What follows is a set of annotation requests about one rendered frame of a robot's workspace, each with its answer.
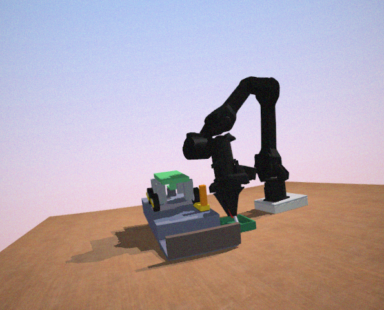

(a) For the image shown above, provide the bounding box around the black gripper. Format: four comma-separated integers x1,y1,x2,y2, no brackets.
209,156,250,216

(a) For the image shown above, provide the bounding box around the green flat-topped trolley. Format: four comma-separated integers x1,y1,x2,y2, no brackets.
146,170,200,212

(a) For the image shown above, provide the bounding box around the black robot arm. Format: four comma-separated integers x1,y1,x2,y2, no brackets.
183,76,290,202

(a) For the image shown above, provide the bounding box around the green tray rim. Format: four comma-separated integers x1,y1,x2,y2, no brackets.
220,214,257,232

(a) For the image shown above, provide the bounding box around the blue-grey ramp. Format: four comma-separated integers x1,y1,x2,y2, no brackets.
141,188,241,261

